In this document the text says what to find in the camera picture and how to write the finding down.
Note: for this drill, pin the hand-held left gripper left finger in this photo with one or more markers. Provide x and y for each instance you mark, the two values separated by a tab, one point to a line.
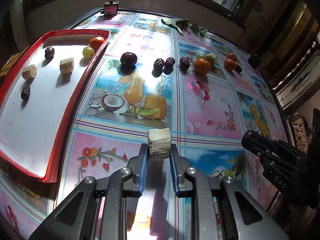
143	175

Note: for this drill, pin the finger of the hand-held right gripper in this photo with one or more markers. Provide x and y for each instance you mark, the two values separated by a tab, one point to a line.
257	138
255	148

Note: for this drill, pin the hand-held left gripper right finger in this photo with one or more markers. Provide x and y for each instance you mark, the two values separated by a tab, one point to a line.
174	175

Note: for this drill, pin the round pale sugarcane piece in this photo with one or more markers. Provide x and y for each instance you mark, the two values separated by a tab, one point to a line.
159	143

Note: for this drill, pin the dark purple passion fruit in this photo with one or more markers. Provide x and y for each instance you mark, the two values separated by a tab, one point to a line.
128	58
238	68
49	52

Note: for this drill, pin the small orange mandarin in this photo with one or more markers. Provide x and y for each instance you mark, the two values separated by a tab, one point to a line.
231	55
230	64
97	42

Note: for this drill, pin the large orange mandarin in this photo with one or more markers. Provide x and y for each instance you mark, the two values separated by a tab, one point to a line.
202	66

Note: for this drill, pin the yellowish sugarcane piece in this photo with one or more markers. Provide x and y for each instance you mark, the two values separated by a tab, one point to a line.
212	58

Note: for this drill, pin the green grape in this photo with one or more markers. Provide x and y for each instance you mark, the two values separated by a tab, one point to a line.
88	52
200	56

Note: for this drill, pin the dark red date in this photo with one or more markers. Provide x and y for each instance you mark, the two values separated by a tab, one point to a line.
158	65
184	63
25	92
169	62

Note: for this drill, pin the red tray with white inside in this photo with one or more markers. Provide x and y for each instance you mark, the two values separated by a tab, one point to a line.
25	130

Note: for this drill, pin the carved wooden figure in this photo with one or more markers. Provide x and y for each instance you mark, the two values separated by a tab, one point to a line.
298	130

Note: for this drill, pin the small black box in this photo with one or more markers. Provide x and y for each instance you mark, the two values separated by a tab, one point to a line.
253	60

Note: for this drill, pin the green leaf bunch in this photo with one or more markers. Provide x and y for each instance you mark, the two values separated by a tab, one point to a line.
175	23
198	30

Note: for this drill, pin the red perfume bottle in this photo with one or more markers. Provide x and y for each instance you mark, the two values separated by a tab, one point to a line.
110	8

